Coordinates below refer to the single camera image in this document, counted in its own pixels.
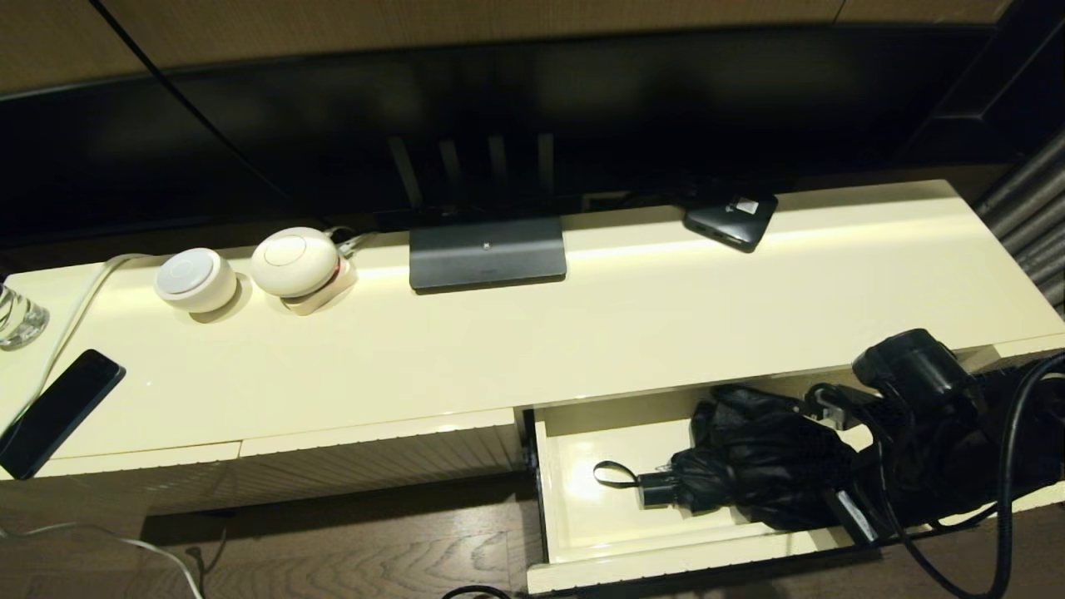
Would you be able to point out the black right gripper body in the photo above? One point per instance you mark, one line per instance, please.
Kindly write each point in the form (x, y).
(853, 517)

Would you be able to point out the black umbrella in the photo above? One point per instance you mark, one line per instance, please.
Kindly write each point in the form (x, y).
(757, 466)

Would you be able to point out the cream ribbed drawer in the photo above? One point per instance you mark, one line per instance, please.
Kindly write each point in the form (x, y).
(599, 524)

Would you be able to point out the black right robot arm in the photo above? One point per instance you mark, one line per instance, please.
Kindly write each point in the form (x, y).
(923, 374)

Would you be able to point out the white ribbed cabinet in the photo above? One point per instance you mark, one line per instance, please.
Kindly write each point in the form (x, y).
(416, 358)

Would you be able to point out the black set-top box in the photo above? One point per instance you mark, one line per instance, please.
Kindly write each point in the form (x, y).
(732, 220)

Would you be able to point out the grey pleated curtain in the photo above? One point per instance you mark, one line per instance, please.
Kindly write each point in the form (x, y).
(1032, 216)

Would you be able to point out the black flat television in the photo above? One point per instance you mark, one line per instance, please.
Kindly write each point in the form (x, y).
(582, 108)

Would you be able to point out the large white round speaker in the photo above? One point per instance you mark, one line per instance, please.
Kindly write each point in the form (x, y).
(293, 263)

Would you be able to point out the small white round speaker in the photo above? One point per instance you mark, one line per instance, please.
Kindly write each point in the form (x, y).
(196, 281)

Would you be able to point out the black smartphone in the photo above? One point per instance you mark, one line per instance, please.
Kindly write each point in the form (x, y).
(60, 412)

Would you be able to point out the clear drinking glass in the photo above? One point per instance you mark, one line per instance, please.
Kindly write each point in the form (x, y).
(18, 320)

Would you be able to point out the grey television base plate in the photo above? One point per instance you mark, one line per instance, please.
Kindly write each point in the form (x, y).
(487, 262)

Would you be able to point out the black wall frame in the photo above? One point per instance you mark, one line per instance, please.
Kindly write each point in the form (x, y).
(998, 91)

